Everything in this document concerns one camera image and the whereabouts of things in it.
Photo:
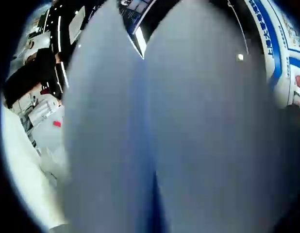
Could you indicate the dark hanging ceiling panel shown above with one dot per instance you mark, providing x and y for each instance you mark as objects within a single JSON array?
[{"x": 134, "y": 21}]

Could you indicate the small red object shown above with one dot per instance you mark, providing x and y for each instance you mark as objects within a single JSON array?
[{"x": 57, "y": 123}]

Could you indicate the ceiling air conditioner unit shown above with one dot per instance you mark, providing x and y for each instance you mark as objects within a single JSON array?
[{"x": 76, "y": 26}]

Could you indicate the blue bordered wall poster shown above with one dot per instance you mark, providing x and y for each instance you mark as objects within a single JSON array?
[{"x": 278, "y": 48}]

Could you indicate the stack of white printing papers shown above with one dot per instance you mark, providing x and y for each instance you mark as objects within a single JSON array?
[{"x": 188, "y": 121}]

